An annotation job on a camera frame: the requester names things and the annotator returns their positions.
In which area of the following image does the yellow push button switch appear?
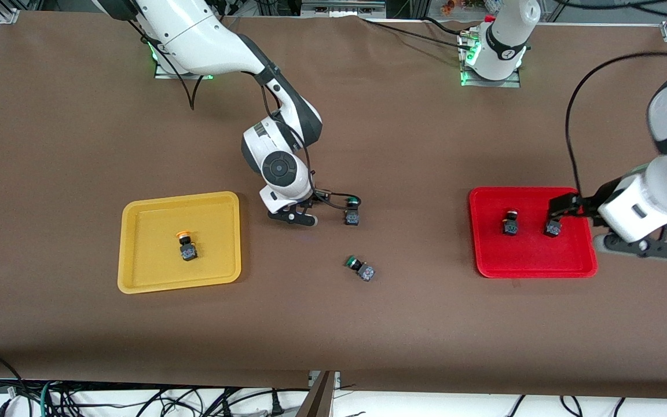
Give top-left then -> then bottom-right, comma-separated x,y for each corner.
175,231 -> 198,261

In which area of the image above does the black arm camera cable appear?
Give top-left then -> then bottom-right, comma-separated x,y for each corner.
131,17 -> 363,212
565,52 -> 667,197

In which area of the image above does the long black table cable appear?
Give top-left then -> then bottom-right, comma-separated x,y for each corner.
358,16 -> 473,53

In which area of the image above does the grey frame post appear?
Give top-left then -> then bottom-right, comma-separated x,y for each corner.
296,371 -> 341,417

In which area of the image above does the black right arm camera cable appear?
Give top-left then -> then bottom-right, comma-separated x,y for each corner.
131,17 -> 363,212

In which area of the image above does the red plastic tray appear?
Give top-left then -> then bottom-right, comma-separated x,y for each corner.
469,186 -> 599,279

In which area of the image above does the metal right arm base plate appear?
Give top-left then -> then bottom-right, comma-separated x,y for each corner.
154,55 -> 215,80

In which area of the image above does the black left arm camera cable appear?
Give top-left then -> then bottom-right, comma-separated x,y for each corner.
565,52 -> 667,197

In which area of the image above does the yellow plastic tray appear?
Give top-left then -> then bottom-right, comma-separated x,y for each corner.
118,191 -> 242,294

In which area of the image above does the short black table cable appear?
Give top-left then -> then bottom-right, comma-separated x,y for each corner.
425,16 -> 466,35

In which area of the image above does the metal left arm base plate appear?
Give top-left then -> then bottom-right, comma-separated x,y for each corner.
458,29 -> 522,89

